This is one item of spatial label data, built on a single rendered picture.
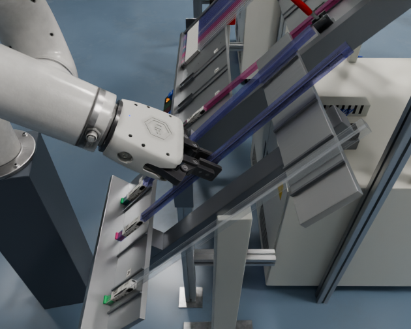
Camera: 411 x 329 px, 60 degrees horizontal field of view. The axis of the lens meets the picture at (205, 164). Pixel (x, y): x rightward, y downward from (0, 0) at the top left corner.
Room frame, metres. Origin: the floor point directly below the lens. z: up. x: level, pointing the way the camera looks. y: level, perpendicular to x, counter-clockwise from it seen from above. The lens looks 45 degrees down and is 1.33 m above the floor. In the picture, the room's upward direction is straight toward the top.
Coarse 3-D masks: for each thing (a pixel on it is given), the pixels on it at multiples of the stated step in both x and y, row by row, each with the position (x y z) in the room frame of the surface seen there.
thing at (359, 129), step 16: (352, 128) 0.28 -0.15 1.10; (368, 128) 0.27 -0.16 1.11; (336, 144) 0.27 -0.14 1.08; (304, 160) 0.28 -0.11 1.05; (320, 160) 0.27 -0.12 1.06; (288, 176) 0.27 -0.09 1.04; (256, 192) 0.28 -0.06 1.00; (272, 192) 0.27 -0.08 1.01; (240, 208) 0.27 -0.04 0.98; (224, 224) 0.27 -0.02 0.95; (192, 240) 0.27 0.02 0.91; (176, 256) 0.27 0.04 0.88; (144, 272) 0.27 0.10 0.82
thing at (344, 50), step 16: (320, 64) 0.39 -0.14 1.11; (336, 64) 0.38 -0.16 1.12; (304, 80) 0.39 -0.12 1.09; (288, 96) 0.38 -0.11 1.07; (272, 112) 0.38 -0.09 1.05; (256, 128) 0.38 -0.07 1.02; (224, 144) 0.39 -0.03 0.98; (208, 160) 0.38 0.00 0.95; (192, 176) 0.38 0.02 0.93; (176, 192) 0.38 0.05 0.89; (160, 208) 0.37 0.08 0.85
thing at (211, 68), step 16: (224, 32) 1.04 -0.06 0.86; (208, 48) 1.03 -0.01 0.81; (224, 48) 0.94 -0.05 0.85; (192, 64) 1.03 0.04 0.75; (208, 64) 0.93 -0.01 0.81; (224, 64) 0.86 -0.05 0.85; (192, 80) 0.92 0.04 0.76; (208, 80) 0.84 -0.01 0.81; (224, 80) 0.78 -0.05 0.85; (192, 96) 0.84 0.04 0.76; (208, 96) 0.77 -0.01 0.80; (224, 96) 0.71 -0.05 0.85; (192, 112) 0.76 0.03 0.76; (208, 112) 0.70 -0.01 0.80; (192, 128) 0.69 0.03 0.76
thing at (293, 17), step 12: (288, 0) 0.89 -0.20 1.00; (312, 0) 0.80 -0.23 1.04; (324, 0) 0.76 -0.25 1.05; (348, 0) 0.69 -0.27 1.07; (360, 0) 0.66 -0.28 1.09; (288, 12) 0.83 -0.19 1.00; (300, 12) 0.79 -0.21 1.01; (336, 12) 0.69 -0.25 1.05; (288, 24) 0.78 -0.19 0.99; (312, 24) 0.71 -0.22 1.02; (312, 36) 0.67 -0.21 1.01; (300, 48) 0.66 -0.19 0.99
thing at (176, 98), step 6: (180, 36) 1.28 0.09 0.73; (180, 42) 1.22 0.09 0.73; (180, 48) 1.17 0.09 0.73; (180, 54) 1.13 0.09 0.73; (180, 60) 1.09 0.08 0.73; (180, 66) 1.06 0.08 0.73; (180, 72) 1.02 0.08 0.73; (180, 78) 0.99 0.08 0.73; (174, 84) 0.95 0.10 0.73; (174, 90) 0.91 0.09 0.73; (180, 90) 0.93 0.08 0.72; (174, 96) 0.88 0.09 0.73; (180, 96) 0.90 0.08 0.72; (174, 102) 0.84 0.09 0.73; (174, 108) 0.82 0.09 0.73; (174, 114) 0.79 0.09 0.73
